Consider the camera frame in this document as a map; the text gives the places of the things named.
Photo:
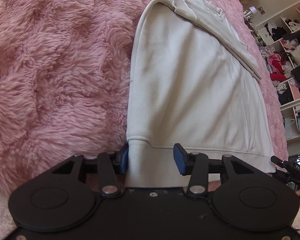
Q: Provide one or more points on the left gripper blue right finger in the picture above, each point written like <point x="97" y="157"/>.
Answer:
<point x="195" y="165"/>

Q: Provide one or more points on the white Nevada sweatshirt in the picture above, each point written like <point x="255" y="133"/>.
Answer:
<point x="192" y="82"/>

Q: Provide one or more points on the white table lamp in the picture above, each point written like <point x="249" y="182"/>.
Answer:
<point x="249" y="14"/>

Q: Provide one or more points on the white open wardrobe shelving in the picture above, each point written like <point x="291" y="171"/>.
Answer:
<point x="280" y="40"/>

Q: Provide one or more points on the pink fluffy bed blanket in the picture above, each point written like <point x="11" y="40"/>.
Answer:
<point x="64" y="68"/>

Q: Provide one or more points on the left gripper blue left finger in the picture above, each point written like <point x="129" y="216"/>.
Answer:
<point x="109" y="165"/>

